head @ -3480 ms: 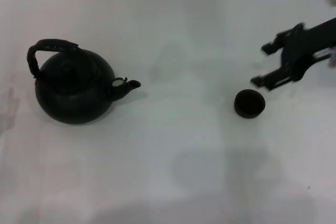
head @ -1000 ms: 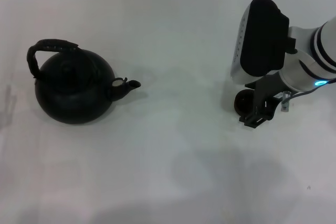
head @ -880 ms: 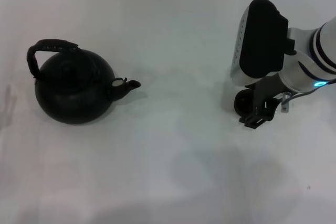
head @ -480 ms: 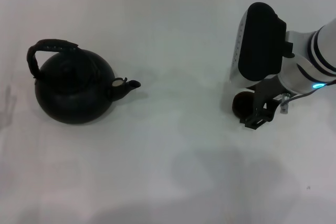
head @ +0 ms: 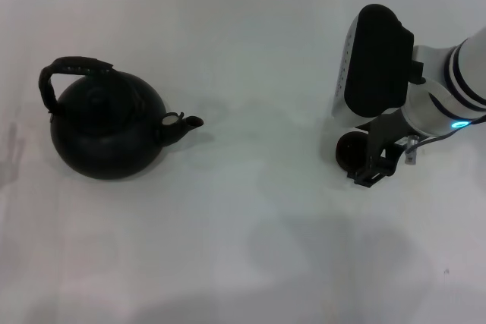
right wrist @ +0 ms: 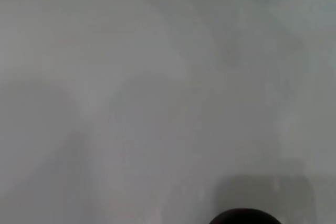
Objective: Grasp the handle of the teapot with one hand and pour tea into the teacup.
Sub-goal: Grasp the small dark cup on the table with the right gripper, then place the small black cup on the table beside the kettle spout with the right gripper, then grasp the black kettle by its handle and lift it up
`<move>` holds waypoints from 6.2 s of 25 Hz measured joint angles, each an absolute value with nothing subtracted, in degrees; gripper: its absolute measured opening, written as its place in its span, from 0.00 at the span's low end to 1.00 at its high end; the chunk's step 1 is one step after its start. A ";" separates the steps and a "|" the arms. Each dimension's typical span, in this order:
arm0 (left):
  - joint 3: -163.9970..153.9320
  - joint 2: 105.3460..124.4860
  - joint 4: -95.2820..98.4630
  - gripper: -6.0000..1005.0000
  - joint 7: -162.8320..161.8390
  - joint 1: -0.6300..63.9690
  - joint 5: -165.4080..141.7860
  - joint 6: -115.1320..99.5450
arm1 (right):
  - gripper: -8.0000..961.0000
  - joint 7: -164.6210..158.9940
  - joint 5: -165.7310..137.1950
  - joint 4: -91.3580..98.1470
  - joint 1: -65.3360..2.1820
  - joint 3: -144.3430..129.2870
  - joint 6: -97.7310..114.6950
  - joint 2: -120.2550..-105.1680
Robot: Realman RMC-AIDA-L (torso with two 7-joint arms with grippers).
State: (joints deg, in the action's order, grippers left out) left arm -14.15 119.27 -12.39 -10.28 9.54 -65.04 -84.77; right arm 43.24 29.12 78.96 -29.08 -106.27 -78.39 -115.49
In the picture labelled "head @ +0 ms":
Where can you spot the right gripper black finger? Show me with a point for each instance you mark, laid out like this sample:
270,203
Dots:
374,178

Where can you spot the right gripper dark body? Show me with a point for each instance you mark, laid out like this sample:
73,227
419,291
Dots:
383,134

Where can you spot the small dark brown teacup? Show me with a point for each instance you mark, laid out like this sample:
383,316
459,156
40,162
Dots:
347,149

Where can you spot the black teapot lid with knob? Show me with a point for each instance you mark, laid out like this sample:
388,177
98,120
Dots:
96,106

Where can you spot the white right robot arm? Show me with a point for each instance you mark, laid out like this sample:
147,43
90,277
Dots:
379,66

